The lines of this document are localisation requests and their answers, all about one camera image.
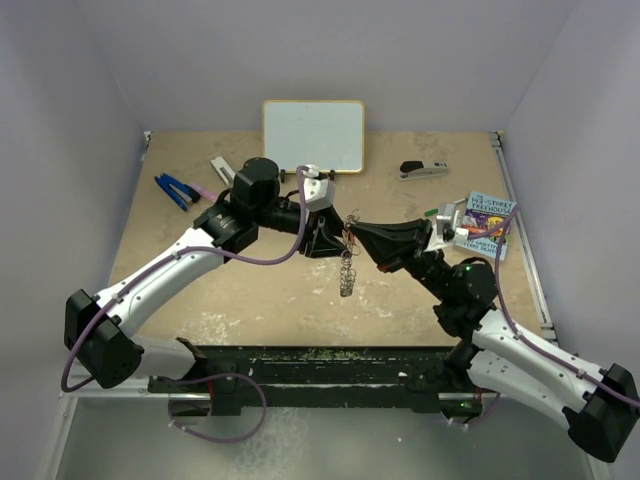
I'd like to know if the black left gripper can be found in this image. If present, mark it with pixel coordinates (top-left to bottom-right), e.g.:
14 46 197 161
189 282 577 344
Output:
254 199 354 259

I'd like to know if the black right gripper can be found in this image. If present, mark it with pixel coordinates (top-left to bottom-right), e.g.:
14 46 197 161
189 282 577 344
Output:
350 217 453 302

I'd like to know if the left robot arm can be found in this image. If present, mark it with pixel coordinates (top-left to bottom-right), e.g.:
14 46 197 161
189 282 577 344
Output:
64 157 344 392

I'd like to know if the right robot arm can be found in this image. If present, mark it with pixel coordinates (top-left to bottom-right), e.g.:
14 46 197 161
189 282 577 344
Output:
349 220 639 463

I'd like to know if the black and grey stapler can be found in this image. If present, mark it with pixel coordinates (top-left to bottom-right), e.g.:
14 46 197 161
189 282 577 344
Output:
397 160 449 181

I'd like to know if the blue treehouse book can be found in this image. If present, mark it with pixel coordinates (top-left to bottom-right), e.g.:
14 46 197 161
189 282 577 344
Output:
461 191 516 259

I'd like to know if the small whiteboard on stand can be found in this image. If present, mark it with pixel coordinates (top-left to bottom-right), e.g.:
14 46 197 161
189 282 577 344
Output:
262 100 366 174

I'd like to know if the pink eraser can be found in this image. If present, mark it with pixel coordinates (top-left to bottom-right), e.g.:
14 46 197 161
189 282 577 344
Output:
191 184 218 203

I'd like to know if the blue stapler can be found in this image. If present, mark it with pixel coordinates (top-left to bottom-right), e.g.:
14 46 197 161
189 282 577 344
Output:
154 173 201 212

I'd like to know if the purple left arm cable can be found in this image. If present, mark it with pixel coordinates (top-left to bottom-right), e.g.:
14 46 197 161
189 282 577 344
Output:
60 165 311 393

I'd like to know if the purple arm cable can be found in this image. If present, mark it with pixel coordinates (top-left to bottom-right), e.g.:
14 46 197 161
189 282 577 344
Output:
459 202 640 408
60 165 311 393

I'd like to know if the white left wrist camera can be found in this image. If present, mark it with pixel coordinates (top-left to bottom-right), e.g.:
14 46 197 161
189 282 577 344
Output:
302 164 335 212

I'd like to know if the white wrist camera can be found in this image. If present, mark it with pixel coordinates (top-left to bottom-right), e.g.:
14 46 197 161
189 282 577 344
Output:
302 164 335 212
426 198 469 252

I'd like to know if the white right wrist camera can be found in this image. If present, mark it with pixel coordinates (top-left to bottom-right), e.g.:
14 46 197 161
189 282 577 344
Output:
426 198 469 252

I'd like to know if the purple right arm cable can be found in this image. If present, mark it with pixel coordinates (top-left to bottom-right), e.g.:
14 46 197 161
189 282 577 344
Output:
459 202 640 408

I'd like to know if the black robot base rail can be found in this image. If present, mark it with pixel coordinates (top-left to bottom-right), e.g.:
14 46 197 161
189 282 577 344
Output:
149 345 495 419

